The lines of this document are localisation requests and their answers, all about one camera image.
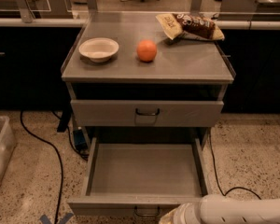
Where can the grey drawer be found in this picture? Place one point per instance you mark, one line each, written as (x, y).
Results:
(146, 113)
(144, 180)

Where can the grey drawer cabinet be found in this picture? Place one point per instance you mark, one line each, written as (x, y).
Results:
(186, 70)

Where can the yellowish padded gripper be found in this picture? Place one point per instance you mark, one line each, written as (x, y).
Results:
(186, 216)

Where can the blue power box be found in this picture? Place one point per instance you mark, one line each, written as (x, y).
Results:
(79, 140)

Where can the clear plastic bin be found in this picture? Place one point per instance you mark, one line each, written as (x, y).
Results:
(0, 150)

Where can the white bowl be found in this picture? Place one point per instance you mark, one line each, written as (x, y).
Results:
(99, 50)

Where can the orange fruit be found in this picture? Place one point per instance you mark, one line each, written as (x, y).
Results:
(146, 50)

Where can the blue tape cross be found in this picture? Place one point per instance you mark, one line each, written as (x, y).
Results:
(63, 220)

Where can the brown chip bag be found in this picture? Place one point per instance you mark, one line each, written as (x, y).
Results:
(187, 26)

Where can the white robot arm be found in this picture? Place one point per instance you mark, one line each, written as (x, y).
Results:
(217, 209)

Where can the white horizontal rail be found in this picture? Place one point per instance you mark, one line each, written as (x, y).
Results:
(232, 25)

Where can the grey top drawer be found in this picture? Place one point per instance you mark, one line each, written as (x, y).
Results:
(146, 113)

